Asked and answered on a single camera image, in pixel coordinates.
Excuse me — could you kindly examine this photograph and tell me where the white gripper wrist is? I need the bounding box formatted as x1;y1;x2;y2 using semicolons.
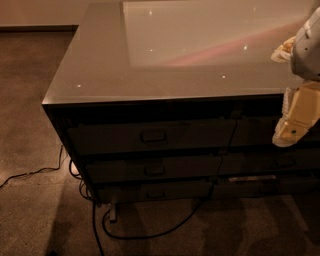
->
271;37;320;147

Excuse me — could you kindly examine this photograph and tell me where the drawer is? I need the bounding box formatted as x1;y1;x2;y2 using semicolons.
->
229;116;320;148
86;155;221;183
67;119;236;155
212;176;320;200
219;149;320;175
98;180;212;203

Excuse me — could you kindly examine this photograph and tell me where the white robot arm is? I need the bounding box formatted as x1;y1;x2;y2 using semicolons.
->
271;7;320;147

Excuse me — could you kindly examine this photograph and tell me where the grey cabinet with glossy top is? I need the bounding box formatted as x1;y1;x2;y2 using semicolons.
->
43;0;319;202

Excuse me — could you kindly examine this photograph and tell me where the cabinet metal leg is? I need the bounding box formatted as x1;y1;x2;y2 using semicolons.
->
109;203;117;223

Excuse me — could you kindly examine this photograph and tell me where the thick black floor cable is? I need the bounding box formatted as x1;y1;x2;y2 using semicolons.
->
68;159;208;256

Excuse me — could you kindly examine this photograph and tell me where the thin black floor cable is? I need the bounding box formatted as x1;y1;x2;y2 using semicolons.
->
0;145;65;188

